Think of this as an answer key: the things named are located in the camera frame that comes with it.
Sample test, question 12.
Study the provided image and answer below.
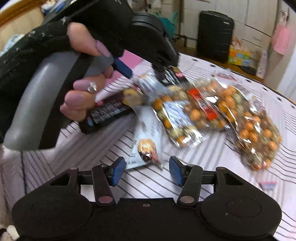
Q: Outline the dark chocolate bar packet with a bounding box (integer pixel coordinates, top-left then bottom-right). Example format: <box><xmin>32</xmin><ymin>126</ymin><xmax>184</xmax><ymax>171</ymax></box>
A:
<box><xmin>79</xmin><ymin>85</ymin><xmax>144</xmax><ymax>135</ymax></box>

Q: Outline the white chocolate bar wrapper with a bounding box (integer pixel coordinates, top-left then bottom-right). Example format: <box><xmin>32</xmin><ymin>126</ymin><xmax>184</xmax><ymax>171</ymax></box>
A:
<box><xmin>123</xmin><ymin>73</ymin><xmax>168</xmax><ymax>169</ymax></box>

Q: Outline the coated peanuts bag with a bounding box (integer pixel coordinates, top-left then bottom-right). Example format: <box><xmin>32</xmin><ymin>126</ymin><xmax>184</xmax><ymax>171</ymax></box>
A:
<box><xmin>152</xmin><ymin>81</ymin><xmax>226</xmax><ymax>148</ymax></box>
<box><xmin>206</xmin><ymin>76</ymin><xmax>282</xmax><ymax>171</ymax></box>

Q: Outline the pink cardboard box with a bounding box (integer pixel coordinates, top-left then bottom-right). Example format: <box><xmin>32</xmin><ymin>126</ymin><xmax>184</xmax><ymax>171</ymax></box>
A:
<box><xmin>106</xmin><ymin>50</ymin><xmax>143</xmax><ymax>85</ymax></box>

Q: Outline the black cracker packet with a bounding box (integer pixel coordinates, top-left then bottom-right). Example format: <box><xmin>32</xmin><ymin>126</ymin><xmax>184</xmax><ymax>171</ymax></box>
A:
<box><xmin>152</xmin><ymin>66</ymin><xmax>189</xmax><ymax>86</ymax></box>

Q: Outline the left hand with glove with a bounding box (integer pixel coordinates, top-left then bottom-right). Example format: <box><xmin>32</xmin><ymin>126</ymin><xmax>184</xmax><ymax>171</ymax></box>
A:
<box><xmin>0</xmin><ymin>18</ymin><xmax>115</xmax><ymax>137</ymax></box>

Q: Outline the patterned bed sheet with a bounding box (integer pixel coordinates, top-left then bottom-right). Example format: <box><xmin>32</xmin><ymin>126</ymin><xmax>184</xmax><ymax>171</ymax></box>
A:
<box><xmin>0</xmin><ymin>52</ymin><xmax>296</xmax><ymax>239</ymax></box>

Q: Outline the teal shopping bag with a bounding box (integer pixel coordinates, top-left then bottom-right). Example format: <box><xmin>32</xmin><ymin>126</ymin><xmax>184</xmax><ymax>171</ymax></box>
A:
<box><xmin>154</xmin><ymin>11</ymin><xmax>178</xmax><ymax>38</ymax></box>

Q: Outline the black suitcase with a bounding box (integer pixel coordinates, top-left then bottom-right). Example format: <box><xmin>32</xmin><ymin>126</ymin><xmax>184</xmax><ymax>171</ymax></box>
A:
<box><xmin>196</xmin><ymin>11</ymin><xmax>234</xmax><ymax>63</ymax></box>

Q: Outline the colourful gift box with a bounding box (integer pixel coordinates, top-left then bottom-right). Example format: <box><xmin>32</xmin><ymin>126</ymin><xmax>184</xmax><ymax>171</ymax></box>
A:
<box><xmin>228</xmin><ymin>38</ymin><xmax>250</xmax><ymax>67</ymax></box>

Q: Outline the white patterned bag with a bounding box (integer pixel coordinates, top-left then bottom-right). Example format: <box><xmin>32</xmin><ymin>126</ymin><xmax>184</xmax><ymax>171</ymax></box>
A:
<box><xmin>256</xmin><ymin>50</ymin><xmax>268</xmax><ymax>79</ymax></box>

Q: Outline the white wardrobe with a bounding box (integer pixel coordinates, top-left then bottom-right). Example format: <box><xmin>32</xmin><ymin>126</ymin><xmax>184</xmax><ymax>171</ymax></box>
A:
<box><xmin>181</xmin><ymin>0</ymin><xmax>278</xmax><ymax>54</ymax></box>

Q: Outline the pink hanging bag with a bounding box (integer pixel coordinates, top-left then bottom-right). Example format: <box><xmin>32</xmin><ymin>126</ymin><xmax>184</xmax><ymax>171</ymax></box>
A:
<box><xmin>271</xmin><ymin>10</ymin><xmax>290</xmax><ymax>55</ymax></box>

